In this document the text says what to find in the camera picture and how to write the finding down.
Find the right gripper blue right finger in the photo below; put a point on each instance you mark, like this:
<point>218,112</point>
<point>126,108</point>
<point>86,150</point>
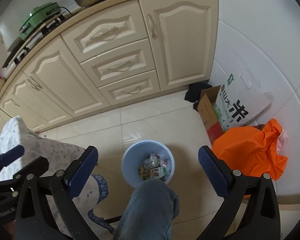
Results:
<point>261,218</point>

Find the trash inside bin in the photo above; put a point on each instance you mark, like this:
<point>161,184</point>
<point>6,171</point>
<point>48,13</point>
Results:
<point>155,166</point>

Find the white rice sack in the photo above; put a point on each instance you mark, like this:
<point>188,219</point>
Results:
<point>240,98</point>

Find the green electric cooker pot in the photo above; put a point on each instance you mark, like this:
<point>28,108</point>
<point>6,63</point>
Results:
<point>37,17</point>

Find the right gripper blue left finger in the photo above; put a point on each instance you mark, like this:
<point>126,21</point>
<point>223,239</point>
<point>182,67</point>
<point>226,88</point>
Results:
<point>34,218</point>

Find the cream lower cabinets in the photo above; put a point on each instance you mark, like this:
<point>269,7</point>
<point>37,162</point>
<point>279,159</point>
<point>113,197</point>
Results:
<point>110,55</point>

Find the round table floral cloth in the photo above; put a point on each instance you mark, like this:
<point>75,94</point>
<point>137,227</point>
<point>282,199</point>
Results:
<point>59,156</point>

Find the cardboard box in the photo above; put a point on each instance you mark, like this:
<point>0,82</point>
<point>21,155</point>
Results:
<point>207,113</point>

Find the light blue trash bin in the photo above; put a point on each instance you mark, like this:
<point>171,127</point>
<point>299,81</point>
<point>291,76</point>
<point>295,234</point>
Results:
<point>135,154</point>

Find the person's jeans leg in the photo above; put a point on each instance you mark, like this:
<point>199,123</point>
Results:
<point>150,212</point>

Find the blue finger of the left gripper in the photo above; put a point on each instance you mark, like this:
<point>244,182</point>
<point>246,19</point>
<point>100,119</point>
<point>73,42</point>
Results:
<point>36,168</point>
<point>12,155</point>

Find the black gas stove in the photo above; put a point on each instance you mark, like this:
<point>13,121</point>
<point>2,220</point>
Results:
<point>20,48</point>

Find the black cloth on floor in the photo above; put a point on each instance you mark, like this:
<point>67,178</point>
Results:
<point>194,92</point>

